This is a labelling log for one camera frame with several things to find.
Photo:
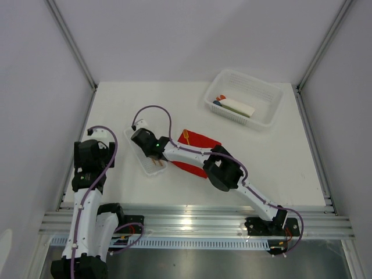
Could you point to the aluminium frame post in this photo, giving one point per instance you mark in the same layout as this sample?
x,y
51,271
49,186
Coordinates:
x,y
326,42
70,42

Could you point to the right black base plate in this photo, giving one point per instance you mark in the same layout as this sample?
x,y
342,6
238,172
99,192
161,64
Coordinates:
x,y
260,228

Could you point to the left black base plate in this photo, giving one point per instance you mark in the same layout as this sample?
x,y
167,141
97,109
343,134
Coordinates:
x,y
131,224

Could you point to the red paper napkin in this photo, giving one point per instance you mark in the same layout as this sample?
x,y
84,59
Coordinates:
x,y
196,140

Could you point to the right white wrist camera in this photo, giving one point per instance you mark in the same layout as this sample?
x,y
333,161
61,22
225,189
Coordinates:
x,y
138,124

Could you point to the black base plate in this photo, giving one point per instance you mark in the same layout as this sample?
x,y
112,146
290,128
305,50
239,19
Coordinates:
x,y
131,224
260,228

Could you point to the large white plastic basket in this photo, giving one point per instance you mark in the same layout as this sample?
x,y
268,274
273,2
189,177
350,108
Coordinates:
x,y
266,98

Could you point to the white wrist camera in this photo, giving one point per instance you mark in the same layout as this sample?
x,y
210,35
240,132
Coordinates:
x,y
138,124
99,134

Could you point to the orange utensil in basket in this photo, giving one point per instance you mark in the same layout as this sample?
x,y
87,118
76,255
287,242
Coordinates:
x,y
220,98

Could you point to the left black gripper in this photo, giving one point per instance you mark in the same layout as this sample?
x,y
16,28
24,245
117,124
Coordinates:
x,y
107,153

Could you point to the left aluminium frame post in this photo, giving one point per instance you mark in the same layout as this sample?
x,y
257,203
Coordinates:
x,y
70,42

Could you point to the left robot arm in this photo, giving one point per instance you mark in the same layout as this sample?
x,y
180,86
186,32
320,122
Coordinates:
x,y
93,223

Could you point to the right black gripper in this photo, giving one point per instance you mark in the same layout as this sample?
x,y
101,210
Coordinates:
x,y
150,134

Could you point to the right aluminium frame post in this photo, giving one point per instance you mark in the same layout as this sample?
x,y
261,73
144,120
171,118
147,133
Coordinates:
x,y
326,42

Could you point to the orange plastic fork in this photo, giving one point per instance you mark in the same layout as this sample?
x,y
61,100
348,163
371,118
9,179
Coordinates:
x,y
186,136

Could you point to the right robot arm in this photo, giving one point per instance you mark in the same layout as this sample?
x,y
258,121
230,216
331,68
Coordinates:
x,y
225,172

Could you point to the white slotted cable duct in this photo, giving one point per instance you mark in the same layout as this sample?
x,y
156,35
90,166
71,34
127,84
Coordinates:
x,y
239,244

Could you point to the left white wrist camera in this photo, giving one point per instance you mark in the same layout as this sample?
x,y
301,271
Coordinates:
x,y
99,134

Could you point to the small white utensil tray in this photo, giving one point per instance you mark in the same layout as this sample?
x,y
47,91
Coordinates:
x,y
148,167

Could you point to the aluminium front rail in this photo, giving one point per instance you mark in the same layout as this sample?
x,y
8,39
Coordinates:
x,y
189,221

